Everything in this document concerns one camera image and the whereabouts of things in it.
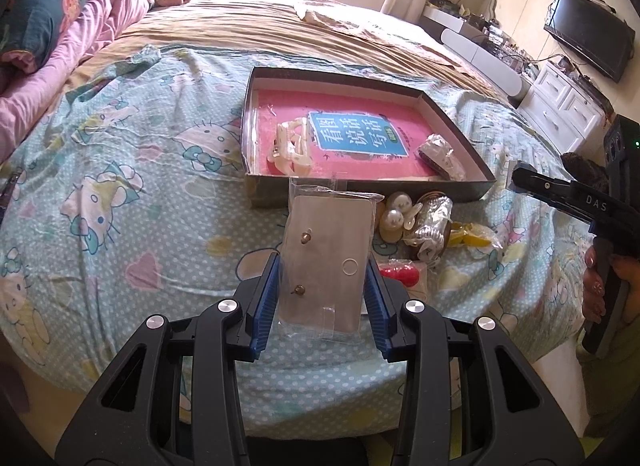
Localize pink book blue label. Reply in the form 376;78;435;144
252;90;435;180

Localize right hand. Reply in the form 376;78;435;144
580;243;640;325

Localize white pearl hair clip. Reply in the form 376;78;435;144
378;192;423;244

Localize earring card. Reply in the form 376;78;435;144
277;179;383;340

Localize pink floral blanket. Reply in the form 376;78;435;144
294;0;472;72

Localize red earrings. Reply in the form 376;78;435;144
378;259;430;303

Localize white drawer cabinet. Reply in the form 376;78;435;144
518;62;608;160

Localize cream hair claw clip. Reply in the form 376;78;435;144
267;117;314;178

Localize dark blue floral pillow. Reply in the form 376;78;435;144
1;0;85;74

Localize pink quilt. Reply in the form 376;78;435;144
0;0;154;160

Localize clear bag of dark jewelry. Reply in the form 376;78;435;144
416;133;466;182

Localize grey white dresser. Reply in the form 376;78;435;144
419;4;528;108

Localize shallow cardboard box tray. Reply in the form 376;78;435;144
242;67;495;208

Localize dark fluffy object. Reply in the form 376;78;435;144
561;152;608;194

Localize hello kitty blue bedsheet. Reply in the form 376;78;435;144
0;42;594;442

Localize tan bed blanket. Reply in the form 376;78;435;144
64;0;502;100

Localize black wall television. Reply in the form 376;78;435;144
544;0;636;83

